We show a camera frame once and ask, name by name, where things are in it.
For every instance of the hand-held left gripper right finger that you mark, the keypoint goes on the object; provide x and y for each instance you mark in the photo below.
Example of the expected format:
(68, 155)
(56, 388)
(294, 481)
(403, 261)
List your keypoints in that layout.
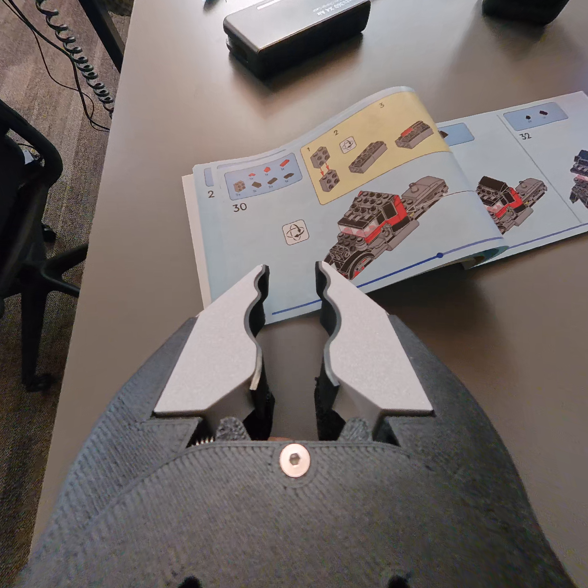
(370, 353)

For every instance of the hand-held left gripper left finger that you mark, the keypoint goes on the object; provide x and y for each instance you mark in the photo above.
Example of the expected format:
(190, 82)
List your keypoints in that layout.
(216, 349)

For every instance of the brick toy instruction booklet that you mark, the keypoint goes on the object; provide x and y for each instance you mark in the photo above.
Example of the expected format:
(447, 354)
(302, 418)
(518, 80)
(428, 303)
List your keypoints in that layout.
(275, 216)

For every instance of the grey desk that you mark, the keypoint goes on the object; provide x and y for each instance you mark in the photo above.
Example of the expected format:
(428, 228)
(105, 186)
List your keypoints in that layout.
(174, 115)

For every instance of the black desk leg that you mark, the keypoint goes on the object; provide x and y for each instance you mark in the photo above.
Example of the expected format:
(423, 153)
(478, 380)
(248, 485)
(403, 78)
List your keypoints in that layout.
(103, 32)

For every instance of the black office chair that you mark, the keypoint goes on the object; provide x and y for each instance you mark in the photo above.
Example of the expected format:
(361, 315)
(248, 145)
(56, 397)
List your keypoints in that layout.
(32, 229)

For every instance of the black rectangular power box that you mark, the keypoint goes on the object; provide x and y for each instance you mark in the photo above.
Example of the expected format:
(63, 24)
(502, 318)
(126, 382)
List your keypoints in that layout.
(294, 32)

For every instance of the dark round object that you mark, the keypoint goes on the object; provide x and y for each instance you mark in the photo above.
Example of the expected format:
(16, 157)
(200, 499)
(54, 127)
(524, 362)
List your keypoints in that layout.
(523, 8)

